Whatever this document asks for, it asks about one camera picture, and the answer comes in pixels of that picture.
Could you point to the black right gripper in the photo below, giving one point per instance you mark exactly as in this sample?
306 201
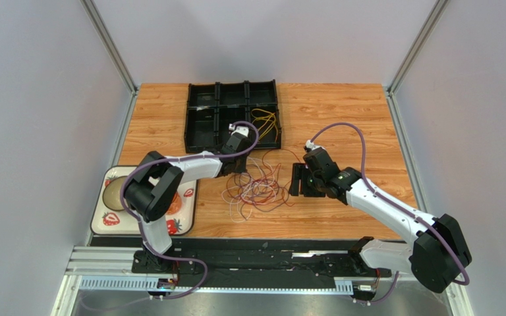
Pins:
305 181

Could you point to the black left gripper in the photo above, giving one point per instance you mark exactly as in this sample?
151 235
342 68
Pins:
243 167

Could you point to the black compartment organizer box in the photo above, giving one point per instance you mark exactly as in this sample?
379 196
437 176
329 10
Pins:
211 108

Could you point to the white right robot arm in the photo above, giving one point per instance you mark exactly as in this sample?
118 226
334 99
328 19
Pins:
433 249

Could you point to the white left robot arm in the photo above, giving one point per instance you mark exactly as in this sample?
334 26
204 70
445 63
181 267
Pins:
148 191

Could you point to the orange cup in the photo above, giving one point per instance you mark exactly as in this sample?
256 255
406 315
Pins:
175 205

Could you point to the beige bowl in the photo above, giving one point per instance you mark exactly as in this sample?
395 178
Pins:
111 196

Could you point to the strawberry print tray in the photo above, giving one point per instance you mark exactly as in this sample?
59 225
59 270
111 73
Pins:
108 222

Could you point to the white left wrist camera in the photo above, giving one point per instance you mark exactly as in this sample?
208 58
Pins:
235 129

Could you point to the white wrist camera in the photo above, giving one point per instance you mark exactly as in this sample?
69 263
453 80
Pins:
235 129
310 145

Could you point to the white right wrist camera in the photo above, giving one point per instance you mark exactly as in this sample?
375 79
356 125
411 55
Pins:
310 145

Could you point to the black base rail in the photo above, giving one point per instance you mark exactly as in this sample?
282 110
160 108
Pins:
257 263

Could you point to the aluminium frame rail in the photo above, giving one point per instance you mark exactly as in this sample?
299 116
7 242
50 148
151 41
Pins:
99 24

